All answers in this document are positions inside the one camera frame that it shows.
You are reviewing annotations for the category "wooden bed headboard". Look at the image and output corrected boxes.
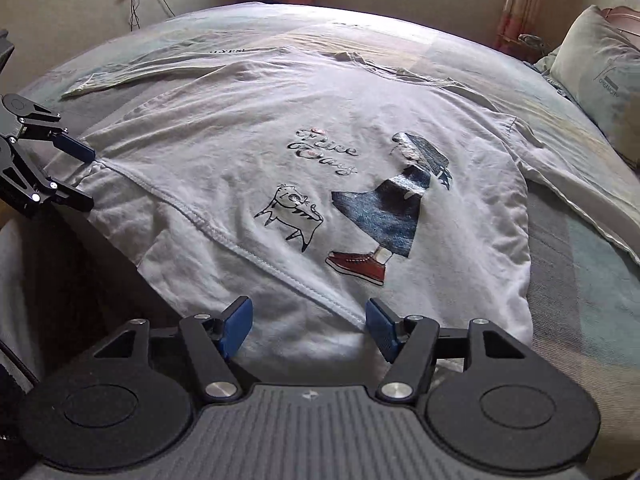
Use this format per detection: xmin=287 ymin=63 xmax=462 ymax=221
xmin=597 ymin=5 xmax=640 ymax=27

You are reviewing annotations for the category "beige printed pillow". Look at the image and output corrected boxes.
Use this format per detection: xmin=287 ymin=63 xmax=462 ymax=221
xmin=550 ymin=5 xmax=640 ymax=166

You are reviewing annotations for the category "patchwork bed sheet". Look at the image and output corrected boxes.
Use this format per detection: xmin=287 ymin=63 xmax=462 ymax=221
xmin=0 ymin=0 xmax=640 ymax=480

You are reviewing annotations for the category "white printed T-shirt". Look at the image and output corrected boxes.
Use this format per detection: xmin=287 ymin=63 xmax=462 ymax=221
xmin=60 ymin=45 xmax=640 ymax=376

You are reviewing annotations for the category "wooden nightstand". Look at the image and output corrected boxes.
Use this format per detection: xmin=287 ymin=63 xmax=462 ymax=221
xmin=495 ymin=35 xmax=546 ymax=62

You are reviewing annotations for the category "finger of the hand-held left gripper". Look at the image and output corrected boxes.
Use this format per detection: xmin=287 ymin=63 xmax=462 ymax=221
xmin=0 ymin=92 xmax=97 ymax=164
xmin=0 ymin=136 xmax=96 ymax=219

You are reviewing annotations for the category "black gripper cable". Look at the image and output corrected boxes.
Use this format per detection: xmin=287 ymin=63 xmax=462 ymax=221
xmin=0 ymin=339 xmax=40 ymax=387

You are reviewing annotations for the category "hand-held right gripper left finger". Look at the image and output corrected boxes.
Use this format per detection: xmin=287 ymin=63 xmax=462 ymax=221
xmin=87 ymin=296 xmax=253 ymax=405

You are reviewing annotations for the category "grey cloth bundle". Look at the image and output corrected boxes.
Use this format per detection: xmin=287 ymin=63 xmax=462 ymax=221
xmin=517 ymin=34 xmax=549 ymax=54

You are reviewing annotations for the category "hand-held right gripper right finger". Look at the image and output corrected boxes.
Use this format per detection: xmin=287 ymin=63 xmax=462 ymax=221
xmin=366 ymin=299 xmax=533 ymax=406

